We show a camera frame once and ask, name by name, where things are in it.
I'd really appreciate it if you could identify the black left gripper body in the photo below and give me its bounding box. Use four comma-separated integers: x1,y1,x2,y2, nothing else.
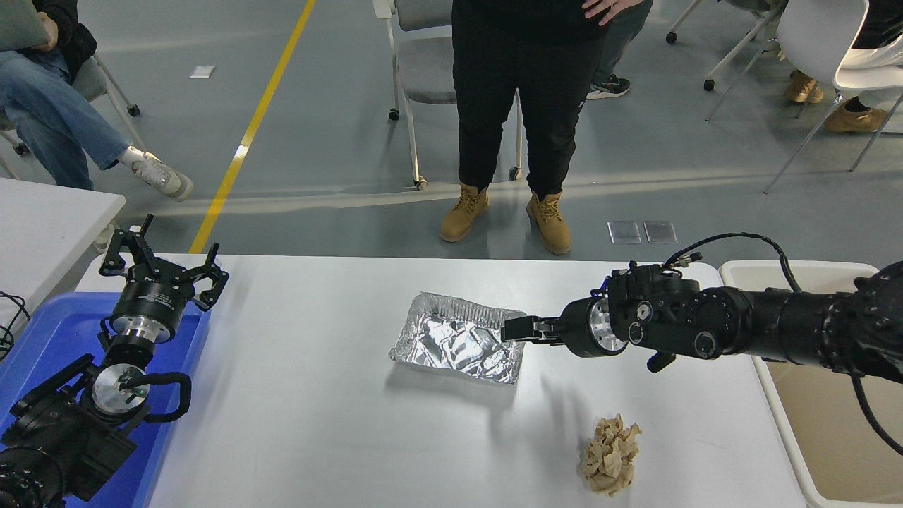
111,274,191,329

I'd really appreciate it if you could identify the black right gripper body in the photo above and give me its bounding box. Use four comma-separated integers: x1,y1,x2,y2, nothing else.
561,298,607,358

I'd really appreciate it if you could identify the silver foil tray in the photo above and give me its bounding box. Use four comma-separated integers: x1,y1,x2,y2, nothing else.
388,292,528,385

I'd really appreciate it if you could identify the tan paper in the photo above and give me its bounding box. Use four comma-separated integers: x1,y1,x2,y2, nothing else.
580,414,642,497

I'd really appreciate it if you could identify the grey tablet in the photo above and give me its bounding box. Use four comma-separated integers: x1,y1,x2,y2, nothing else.
0,0,51,52

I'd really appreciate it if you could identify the standing person's left hand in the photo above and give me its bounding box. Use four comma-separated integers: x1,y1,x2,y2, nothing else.
582,0,644,27

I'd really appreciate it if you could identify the blue plastic tray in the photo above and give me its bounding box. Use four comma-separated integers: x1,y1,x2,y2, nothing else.
0,293,212,508

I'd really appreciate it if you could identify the white side table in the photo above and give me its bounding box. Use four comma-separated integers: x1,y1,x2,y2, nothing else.
0,178,126,332

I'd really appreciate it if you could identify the seated person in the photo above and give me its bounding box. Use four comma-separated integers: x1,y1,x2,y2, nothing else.
0,0,195,251
784,0,903,133

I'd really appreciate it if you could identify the grey wheeled chair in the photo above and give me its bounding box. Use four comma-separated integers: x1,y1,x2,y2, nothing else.
0,53,145,181

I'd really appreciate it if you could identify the standing person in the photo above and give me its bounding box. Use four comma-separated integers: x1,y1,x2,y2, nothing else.
439,0,646,256

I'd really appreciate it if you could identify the grey padded white-framed chair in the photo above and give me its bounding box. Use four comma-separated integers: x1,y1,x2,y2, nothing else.
372,0,524,191

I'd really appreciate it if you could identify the white-legged castor chair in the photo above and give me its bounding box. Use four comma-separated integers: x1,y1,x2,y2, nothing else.
667,0,784,91

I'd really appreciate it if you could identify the large pale plastic bin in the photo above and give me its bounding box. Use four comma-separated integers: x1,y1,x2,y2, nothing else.
720,260,903,508

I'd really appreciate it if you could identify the white shell chair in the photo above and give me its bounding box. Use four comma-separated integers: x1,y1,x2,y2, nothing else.
705,0,903,193

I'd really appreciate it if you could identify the black cable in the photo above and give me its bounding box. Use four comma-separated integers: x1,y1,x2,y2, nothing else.
0,291,30,362

